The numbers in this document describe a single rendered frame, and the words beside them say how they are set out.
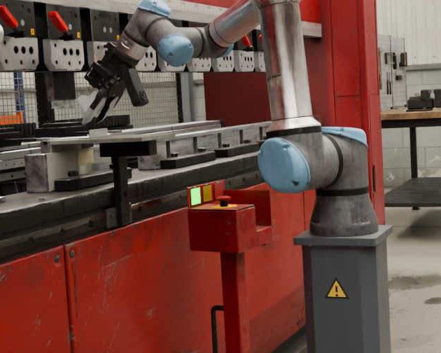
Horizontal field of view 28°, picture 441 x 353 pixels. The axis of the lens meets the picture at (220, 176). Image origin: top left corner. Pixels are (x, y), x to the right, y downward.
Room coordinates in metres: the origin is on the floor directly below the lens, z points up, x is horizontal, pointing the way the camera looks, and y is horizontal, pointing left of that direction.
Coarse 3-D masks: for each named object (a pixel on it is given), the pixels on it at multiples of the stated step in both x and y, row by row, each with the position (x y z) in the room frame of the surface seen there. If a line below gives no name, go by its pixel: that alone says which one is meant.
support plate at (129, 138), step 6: (96, 138) 2.21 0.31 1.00; (102, 138) 2.18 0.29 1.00; (108, 138) 2.16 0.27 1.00; (114, 138) 2.14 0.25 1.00; (120, 138) 2.12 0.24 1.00; (126, 138) 2.12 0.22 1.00; (132, 138) 2.11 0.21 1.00; (138, 138) 2.10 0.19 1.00; (144, 138) 2.11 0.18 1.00; (150, 138) 2.14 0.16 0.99; (156, 138) 2.17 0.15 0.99; (162, 138) 2.20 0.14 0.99; (54, 144) 2.20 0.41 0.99
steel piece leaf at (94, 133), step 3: (96, 129) 2.25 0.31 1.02; (99, 129) 2.27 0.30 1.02; (102, 129) 2.28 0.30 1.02; (105, 129) 2.29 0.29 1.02; (90, 132) 2.23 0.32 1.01; (93, 132) 2.24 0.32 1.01; (96, 132) 2.25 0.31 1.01; (99, 132) 2.27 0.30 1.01; (102, 132) 2.28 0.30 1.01; (105, 132) 2.29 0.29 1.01; (90, 135) 2.23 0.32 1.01; (93, 135) 2.24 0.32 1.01; (96, 135) 2.25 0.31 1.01; (99, 135) 2.27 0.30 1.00; (102, 135) 2.28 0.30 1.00; (105, 135) 2.29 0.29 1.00; (63, 138) 2.28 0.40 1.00; (66, 138) 2.27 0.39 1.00; (69, 138) 2.26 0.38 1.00; (72, 138) 2.25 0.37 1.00; (75, 138) 2.24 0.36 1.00; (78, 138) 2.24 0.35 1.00; (81, 138) 2.23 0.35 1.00; (84, 138) 2.23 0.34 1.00; (87, 138) 2.23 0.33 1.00
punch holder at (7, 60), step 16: (0, 0) 2.03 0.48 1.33; (16, 0) 2.08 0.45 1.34; (16, 16) 2.08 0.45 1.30; (32, 16) 2.14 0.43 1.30; (0, 48) 2.01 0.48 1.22; (16, 48) 2.07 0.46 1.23; (32, 48) 2.12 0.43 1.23; (0, 64) 2.01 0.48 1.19; (16, 64) 2.06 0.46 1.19; (32, 64) 2.12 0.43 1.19
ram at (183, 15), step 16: (32, 0) 2.14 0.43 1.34; (48, 0) 2.20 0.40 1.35; (64, 0) 2.27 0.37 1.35; (80, 0) 2.34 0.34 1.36; (96, 0) 2.41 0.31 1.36; (192, 0) 2.96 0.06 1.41; (208, 0) 3.07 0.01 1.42; (224, 0) 3.20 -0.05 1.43; (304, 0) 4.03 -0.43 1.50; (176, 16) 2.84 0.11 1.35; (192, 16) 2.95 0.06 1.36; (208, 16) 3.06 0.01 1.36; (304, 16) 4.02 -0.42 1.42; (320, 16) 4.23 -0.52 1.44; (304, 32) 4.01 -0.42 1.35; (320, 32) 4.22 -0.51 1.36
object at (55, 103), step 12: (48, 72) 2.25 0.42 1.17; (60, 72) 2.28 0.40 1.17; (72, 72) 2.33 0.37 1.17; (48, 84) 2.25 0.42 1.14; (60, 84) 2.28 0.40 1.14; (72, 84) 2.33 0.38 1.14; (48, 96) 2.25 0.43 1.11; (60, 96) 2.28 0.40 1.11; (72, 96) 2.32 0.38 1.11; (60, 108) 2.29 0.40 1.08
